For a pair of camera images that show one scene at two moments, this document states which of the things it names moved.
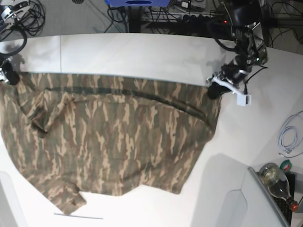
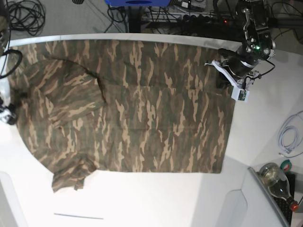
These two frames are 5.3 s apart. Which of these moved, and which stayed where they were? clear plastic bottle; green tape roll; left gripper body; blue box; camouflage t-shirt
Moved: camouflage t-shirt; left gripper body
Stayed: blue box; clear plastic bottle; green tape roll
